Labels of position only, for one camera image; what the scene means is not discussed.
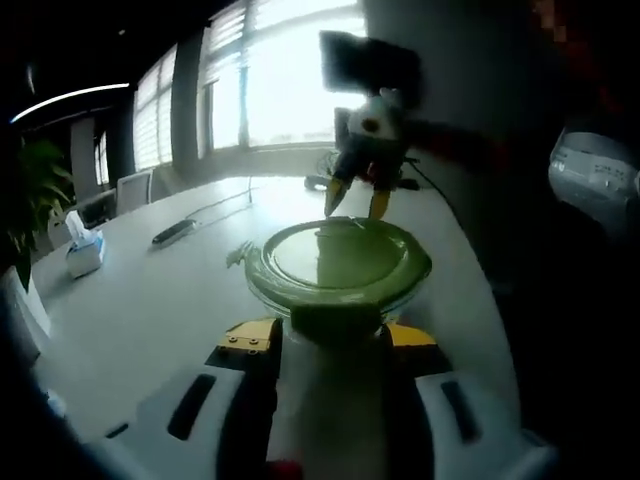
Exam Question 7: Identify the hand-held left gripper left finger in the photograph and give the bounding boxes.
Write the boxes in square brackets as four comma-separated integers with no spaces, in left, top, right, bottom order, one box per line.
[102,317,284,480]

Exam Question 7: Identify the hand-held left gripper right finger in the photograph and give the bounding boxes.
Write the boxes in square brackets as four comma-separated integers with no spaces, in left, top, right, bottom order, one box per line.
[382,322,559,480]

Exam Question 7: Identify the green container lid with latches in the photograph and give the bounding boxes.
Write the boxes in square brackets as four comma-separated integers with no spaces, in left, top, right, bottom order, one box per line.
[227,215,434,346]

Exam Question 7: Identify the glass food storage container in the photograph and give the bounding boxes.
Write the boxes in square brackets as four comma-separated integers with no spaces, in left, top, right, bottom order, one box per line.
[243,264,434,331]

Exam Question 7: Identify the white tabletop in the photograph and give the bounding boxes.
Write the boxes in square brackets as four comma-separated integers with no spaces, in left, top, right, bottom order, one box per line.
[14,172,519,480]

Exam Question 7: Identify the person's left hand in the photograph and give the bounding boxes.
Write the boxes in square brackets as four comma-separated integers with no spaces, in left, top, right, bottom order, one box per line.
[267,457,304,480]

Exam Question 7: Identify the dark monitor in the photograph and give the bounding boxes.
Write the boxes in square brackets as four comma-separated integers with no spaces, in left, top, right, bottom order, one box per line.
[318,29,421,109]

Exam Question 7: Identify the large window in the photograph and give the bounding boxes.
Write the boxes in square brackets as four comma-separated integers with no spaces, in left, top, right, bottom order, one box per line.
[132,0,369,174]

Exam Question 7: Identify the black power strip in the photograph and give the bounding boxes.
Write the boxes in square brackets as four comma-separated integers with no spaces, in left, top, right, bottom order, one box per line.
[151,219,197,249]

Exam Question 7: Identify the person's torso in dark shirt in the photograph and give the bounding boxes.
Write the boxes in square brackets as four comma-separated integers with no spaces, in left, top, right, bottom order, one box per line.
[479,199,640,451]

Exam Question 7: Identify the white office chair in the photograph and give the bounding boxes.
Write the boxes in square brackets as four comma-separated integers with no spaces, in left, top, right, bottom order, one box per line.
[115,169,154,216]

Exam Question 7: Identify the white chest-worn device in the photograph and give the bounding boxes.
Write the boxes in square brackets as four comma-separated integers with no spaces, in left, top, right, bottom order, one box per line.
[548,124,640,236]

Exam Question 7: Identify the blue and white tissue box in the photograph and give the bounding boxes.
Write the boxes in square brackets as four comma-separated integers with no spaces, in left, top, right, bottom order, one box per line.
[63,209,107,280]

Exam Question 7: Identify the white plant pot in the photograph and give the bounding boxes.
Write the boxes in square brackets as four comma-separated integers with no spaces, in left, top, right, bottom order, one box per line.
[0,264,54,371]

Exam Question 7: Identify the white ceiling light strip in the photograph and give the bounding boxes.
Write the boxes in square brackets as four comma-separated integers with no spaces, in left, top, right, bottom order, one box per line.
[10,82,130,123]

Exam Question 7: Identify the green leafy plant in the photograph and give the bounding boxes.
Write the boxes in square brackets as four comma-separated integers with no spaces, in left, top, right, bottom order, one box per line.
[0,139,76,291]

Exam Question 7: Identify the tangled cables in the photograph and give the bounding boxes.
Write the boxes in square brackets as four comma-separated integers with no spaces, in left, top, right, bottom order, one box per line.
[317,149,341,176]

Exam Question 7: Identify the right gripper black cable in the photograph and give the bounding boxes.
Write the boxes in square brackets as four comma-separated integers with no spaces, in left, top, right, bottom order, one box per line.
[404,159,459,211]

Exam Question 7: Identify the power strip cable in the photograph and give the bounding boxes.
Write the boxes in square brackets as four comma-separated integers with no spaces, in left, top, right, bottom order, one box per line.
[187,187,256,224]

